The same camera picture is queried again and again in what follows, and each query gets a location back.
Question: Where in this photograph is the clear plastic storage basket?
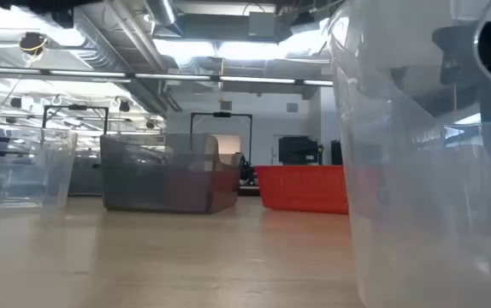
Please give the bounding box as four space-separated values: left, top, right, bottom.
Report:
327 0 491 308
0 121 79 211

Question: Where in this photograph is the black computer monitor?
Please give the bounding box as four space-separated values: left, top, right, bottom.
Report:
277 135 320 166

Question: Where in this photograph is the red plastic basket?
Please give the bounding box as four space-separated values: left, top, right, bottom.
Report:
254 164 352 216

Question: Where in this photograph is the long horizontal light bar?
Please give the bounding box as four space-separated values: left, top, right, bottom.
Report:
0 65 335 87

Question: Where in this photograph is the grey ceiling junction box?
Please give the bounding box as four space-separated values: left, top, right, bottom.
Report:
248 11 278 38

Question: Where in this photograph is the white shade table lamp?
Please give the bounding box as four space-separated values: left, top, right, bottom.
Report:
352 0 480 72

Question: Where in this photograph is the black background station frame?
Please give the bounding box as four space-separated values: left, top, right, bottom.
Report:
41 104 110 134
190 111 254 166

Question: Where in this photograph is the black ceiling device yellow cable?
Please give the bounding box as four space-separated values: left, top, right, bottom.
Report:
17 31 50 56

